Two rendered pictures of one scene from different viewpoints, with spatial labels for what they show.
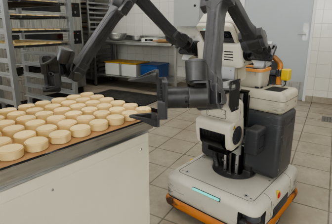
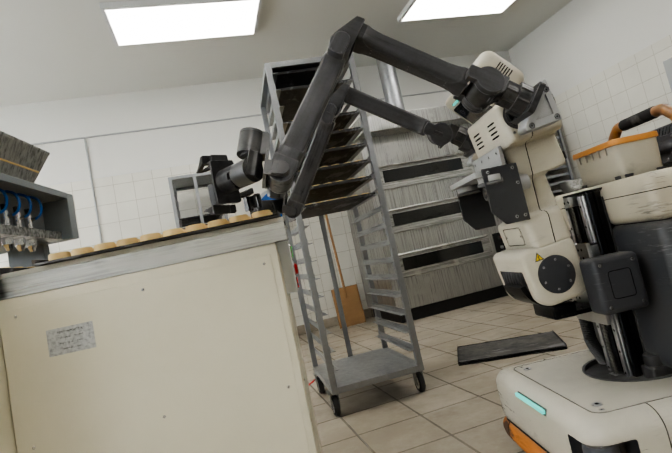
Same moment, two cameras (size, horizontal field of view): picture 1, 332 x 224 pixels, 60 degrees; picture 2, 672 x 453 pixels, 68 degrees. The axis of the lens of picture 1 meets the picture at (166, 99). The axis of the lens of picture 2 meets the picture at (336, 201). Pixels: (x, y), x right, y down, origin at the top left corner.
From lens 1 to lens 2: 1.04 m
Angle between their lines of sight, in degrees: 49
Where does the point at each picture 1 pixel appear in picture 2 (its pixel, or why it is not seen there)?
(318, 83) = not seen: outside the picture
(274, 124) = (655, 243)
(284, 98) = (653, 181)
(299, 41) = not seen: outside the picture
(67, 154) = (160, 257)
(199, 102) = (237, 174)
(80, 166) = (174, 271)
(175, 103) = (222, 183)
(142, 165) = (269, 285)
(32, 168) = (125, 266)
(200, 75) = (241, 145)
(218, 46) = (302, 110)
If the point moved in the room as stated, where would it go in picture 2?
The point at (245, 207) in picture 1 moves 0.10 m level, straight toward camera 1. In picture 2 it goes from (576, 422) to (548, 438)
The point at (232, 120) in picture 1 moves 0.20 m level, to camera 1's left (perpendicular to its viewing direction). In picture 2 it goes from (533, 244) to (470, 255)
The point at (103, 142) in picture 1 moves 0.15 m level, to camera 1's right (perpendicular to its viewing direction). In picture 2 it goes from (206, 249) to (238, 239)
